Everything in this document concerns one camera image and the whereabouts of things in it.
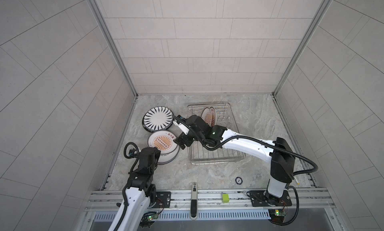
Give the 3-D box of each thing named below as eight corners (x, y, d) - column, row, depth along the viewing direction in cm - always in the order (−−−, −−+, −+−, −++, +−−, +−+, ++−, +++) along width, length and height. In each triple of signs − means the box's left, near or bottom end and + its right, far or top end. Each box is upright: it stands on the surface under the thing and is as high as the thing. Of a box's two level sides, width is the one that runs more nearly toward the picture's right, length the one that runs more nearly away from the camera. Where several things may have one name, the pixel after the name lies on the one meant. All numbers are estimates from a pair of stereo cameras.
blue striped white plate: (141, 131, 96) (139, 129, 94) (147, 108, 109) (146, 106, 107) (171, 131, 97) (170, 129, 94) (174, 108, 109) (174, 106, 107)
